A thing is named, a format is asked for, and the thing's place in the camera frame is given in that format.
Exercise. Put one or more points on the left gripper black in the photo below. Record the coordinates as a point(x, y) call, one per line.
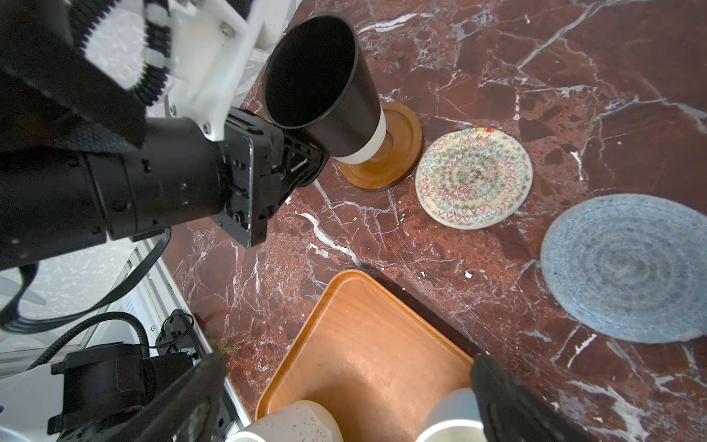
point(258, 167)

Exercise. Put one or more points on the blue grey woven coaster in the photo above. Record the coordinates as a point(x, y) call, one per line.
point(631, 266)

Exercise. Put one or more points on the black mug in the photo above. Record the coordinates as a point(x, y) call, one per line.
point(317, 84)

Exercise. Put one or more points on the cream woven zigzag coaster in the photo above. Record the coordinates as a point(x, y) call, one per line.
point(473, 178)

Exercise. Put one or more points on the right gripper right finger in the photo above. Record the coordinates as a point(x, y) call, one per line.
point(511, 412)

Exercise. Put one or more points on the brown wooden coaster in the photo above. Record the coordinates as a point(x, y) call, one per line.
point(398, 155)

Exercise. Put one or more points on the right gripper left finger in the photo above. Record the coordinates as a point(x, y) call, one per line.
point(187, 411)

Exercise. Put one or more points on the white and blue mug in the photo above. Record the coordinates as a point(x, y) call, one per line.
point(456, 417)

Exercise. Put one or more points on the orange plastic tray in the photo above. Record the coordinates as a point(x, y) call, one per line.
point(377, 366)

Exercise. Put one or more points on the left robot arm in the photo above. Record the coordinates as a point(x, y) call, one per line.
point(92, 167)

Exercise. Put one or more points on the white speckled mug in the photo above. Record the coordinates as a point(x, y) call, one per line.
point(300, 421)

